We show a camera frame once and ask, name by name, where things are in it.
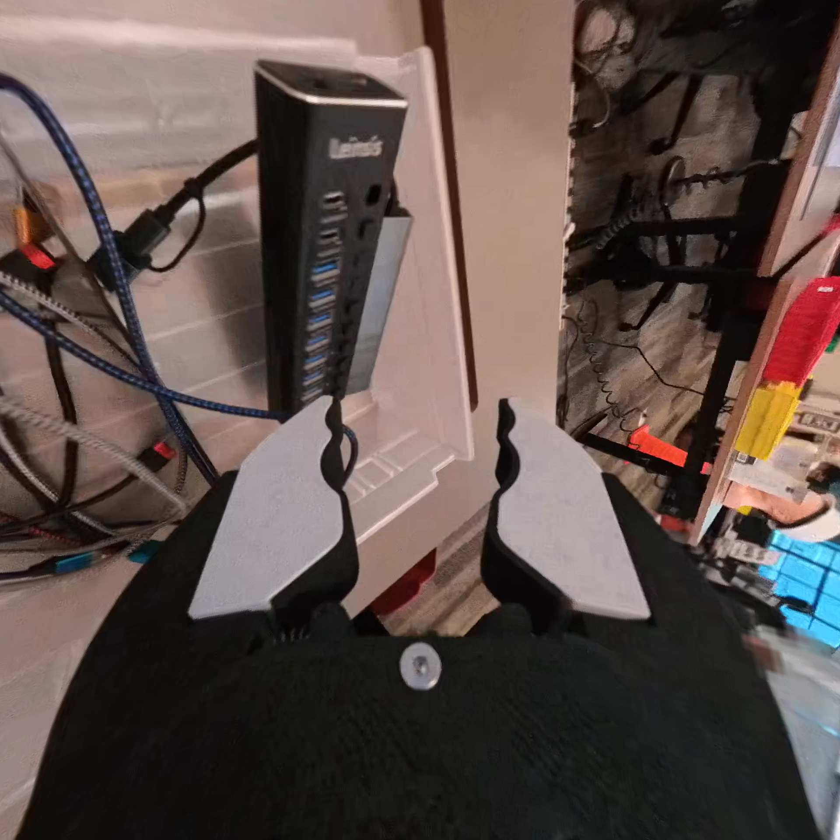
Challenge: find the clear plastic bin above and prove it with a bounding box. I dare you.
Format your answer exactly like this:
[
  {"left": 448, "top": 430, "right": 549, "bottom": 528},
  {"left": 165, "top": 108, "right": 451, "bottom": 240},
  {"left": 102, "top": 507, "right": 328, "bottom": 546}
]
[{"left": 0, "top": 24, "right": 477, "bottom": 559}]

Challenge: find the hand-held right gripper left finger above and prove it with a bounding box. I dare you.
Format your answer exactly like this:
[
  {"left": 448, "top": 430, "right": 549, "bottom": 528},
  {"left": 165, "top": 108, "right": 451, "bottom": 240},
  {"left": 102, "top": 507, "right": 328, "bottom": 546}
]
[{"left": 188, "top": 398, "right": 361, "bottom": 622}]

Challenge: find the thick black cable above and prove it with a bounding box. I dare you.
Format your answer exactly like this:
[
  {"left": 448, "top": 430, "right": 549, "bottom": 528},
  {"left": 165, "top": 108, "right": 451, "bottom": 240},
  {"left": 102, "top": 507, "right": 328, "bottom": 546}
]
[{"left": 90, "top": 137, "right": 261, "bottom": 279}]

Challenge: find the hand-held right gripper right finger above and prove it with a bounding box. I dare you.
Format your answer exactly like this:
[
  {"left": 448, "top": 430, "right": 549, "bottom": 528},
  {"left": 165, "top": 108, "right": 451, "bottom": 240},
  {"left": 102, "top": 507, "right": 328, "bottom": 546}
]
[{"left": 481, "top": 398, "right": 653, "bottom": 622}]

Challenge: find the thin black cable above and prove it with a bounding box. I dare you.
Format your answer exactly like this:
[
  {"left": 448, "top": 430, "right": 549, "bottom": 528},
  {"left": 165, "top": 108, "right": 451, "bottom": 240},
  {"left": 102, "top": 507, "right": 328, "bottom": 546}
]
[{"left": 0, "top": 515, "right": 174, "bottom": 586}]

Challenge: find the blue braided usb cable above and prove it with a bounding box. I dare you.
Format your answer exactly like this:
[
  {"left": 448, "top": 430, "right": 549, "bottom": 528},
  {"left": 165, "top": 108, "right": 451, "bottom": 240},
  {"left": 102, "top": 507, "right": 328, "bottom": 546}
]
[{"left": 0, "top": 73, "right": 284, "bottom": 578}]

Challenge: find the black usb hub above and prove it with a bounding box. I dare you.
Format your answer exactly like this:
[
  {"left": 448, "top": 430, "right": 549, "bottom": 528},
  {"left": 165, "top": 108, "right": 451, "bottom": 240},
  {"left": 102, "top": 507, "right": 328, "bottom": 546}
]
[{"left": 252, "top": 58, "right": 416, "bottom": 424}]

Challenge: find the grey braided cable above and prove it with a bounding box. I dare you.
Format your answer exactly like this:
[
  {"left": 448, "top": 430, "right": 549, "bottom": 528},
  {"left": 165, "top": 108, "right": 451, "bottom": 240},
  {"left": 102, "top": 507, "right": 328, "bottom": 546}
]
[{"left": 0, "top": 392, "right": 193, "bottom": 523}]

